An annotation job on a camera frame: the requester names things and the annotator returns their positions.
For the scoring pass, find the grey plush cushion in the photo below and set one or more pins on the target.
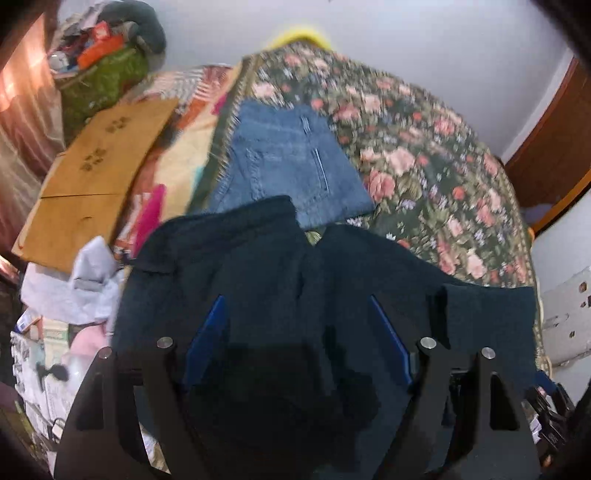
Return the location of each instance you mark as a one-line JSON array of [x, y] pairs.
[[147, 30]]

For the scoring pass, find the pink orange curtain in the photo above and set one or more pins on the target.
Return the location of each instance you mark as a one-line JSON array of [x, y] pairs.
[[23, 115]]

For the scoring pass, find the light grey cloth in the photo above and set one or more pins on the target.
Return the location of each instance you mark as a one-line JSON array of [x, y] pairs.
[[92, 265]]

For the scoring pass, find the dark navy shirt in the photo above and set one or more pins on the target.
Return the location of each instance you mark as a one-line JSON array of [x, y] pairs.
[[258, 277]]

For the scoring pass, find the white perforated panel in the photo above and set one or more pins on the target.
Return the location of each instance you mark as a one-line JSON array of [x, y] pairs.
[[568, 314]]

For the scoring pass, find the brown cardboard sheet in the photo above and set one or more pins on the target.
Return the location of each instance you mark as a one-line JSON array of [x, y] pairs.
[[92, 184]]

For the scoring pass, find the pile of white packaging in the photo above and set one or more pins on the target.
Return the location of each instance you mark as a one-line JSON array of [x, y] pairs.
[[46, 383]]

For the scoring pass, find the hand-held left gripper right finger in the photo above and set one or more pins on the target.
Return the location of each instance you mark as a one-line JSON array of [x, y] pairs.
[[391, 339]]

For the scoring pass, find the colourful patterned bed sheet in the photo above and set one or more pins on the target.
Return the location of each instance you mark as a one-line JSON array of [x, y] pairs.
[[184, 157]]

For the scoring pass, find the green storage bag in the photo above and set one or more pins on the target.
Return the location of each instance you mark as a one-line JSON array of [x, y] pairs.
[[101, 85]]

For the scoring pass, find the blue denim jeans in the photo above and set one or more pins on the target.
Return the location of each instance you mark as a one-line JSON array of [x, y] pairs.
[[286, 166]]

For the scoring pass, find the wooden door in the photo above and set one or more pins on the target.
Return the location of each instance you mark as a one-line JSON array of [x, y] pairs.
[[554, 152]]

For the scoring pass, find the pile of clothes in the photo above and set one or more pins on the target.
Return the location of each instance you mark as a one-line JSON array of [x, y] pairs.
[[69, 27]]

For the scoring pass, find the orange box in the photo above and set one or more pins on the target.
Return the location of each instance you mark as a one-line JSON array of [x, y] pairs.
[[99, 48]]

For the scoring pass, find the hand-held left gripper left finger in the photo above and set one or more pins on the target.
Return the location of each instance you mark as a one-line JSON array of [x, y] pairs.
[[207, 344]]

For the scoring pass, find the floral blanket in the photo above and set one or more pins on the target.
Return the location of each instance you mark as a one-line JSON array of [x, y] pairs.
[[415, 161]]

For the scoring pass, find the yellow foam tube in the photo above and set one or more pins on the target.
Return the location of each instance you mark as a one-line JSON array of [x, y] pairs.
[[300, 34]]

